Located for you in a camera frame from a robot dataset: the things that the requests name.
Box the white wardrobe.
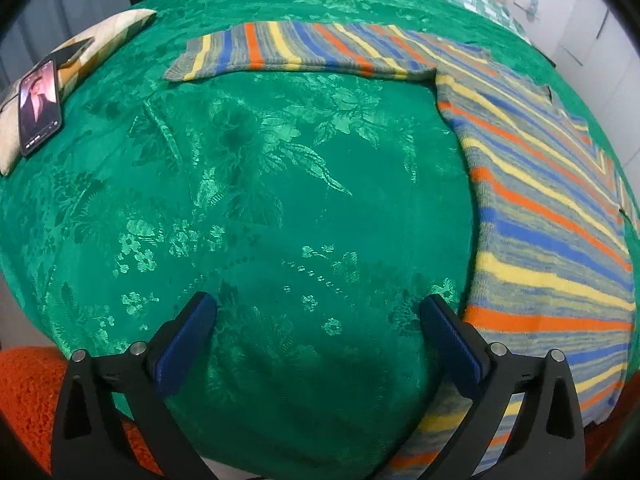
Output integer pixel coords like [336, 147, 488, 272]
[500, 0, 640, 161]

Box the beige patterned pillow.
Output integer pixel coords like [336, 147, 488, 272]
[0, 9, 158, 177]

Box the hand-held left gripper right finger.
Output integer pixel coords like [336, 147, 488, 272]
[419, 294, 586, 480]

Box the black smartphone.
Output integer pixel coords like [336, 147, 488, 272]
[17, 58, 64, 157]

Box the orange fuzzy cloth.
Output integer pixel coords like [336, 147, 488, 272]
[0, 346, 166, 478]

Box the striped knit sweater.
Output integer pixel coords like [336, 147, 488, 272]
[163, 21, 640, 480]

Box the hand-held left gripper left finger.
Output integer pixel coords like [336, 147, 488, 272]
[50, 291, 221, 480]

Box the green floral blanket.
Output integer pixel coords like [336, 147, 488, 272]
[0, 0, 623, 476]

